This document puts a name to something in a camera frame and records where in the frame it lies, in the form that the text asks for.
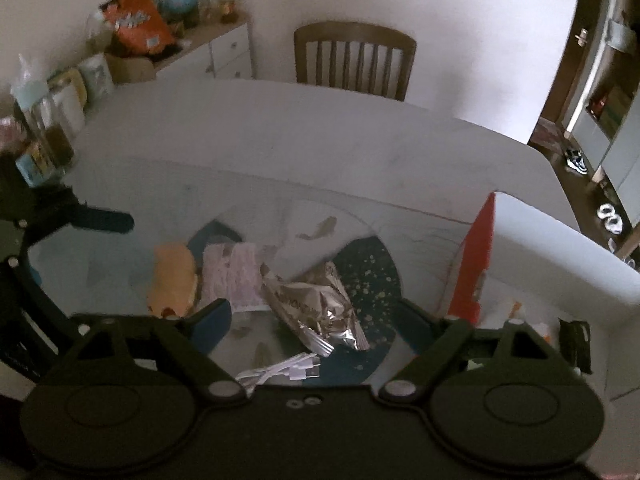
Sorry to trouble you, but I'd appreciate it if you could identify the white usb cable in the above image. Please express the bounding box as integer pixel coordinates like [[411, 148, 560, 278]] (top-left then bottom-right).
[[234, 351, 322, 395]]

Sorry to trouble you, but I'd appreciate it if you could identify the white drawer cabinet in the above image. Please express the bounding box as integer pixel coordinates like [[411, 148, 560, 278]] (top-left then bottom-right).
[[154, 14, 254, 79]]

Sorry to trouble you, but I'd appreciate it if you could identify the black snack packet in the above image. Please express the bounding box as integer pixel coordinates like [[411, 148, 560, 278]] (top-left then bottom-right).
[[559, 320, 592, 375]]

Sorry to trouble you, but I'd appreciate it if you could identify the pink clear plastic bag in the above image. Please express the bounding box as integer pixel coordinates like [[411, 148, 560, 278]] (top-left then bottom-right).
[[198, 243, 270, 313]]

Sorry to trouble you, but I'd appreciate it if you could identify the red cardboard box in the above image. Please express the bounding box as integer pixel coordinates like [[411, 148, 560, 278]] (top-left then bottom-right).
[[436, 192, 639, 401]]

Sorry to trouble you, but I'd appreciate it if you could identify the brown door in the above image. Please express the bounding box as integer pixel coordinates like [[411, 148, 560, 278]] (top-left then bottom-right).
[[539, 0, 603, 126]]

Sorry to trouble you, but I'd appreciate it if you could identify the silver foil snack bag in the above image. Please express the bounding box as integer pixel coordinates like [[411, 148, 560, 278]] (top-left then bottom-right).
[[260, 261, 371, 358]]

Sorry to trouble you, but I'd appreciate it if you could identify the white sneakers pair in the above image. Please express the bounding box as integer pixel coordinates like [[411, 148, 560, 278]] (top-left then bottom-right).
[[597, 203, 624, 235]]

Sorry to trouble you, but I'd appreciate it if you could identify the light blue small box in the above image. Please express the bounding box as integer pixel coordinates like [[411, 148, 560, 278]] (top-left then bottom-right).
[[15, 141, 56, 188]]

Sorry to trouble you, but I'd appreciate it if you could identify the orange snack bag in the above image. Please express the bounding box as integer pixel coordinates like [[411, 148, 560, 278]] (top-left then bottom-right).
[[100, 0, 177, 58]]

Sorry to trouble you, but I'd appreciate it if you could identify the dark sneaker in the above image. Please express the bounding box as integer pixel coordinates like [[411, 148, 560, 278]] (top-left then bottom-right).
[[565, 148, 588, 176]]

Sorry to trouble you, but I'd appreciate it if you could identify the yellow cookie plush toy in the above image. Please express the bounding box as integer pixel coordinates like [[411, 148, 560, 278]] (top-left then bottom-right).
[[146, 243, 198, 318]]

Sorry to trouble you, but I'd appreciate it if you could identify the wooden chair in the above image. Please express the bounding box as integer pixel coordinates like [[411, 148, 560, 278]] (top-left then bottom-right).
[[294, 21, 416, 102]]

